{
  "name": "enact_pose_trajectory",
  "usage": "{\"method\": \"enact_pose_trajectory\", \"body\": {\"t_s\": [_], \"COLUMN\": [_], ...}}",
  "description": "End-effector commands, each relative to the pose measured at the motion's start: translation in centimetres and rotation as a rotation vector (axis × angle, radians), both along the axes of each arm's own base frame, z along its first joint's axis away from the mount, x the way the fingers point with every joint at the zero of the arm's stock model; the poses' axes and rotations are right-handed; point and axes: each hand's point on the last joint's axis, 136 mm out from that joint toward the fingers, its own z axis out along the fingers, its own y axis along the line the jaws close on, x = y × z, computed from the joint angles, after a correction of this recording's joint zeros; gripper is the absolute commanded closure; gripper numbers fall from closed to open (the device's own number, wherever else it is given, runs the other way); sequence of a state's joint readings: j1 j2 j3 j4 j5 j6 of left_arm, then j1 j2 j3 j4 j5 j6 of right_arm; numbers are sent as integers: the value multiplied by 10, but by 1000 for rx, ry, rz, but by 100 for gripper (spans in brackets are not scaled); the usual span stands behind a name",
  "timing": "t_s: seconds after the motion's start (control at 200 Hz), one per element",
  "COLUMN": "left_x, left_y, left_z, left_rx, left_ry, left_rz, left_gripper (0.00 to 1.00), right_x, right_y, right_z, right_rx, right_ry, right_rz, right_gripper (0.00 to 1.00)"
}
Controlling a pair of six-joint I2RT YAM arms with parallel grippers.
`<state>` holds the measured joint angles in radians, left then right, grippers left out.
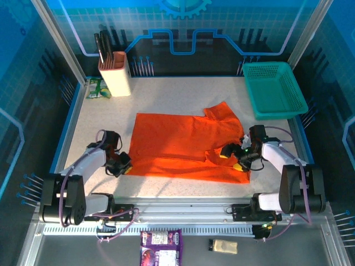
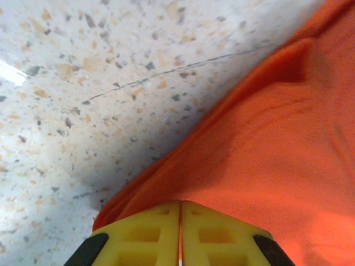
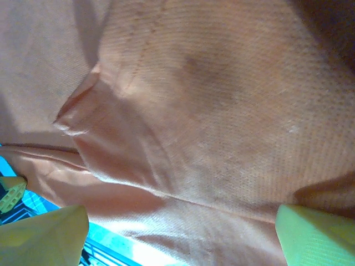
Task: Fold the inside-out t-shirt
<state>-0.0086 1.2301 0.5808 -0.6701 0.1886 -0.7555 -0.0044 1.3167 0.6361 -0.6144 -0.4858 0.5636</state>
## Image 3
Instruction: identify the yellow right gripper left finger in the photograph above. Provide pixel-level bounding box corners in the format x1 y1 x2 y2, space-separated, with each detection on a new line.
0 204 90 266

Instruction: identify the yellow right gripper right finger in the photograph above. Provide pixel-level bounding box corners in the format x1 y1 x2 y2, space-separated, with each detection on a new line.
275 204 355 266

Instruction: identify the orange t-shirt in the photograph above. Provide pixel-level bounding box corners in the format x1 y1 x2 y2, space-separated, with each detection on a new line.
0 0 355 266

